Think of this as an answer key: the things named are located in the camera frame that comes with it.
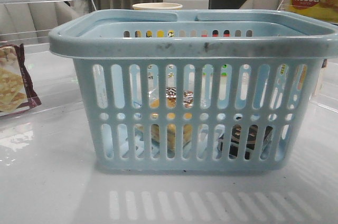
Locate maroon biscuit snack packet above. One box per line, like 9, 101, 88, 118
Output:
1, 44, 41, 117

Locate light blue plastic basket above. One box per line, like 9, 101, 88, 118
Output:
49, 10, 337, 172

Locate yellow popcorn paper cup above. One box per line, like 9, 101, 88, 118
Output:
132, 2, 183, 11

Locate grey armchair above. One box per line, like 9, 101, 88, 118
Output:
239, 0, 289, 10

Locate right clear acrylic shelf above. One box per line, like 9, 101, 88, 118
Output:
276, 0, 338, 111

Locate clear acrylic display shelf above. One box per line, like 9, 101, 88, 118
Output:
0, 0, 98, 122

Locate bread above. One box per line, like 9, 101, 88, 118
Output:
148, 87, 208, 158

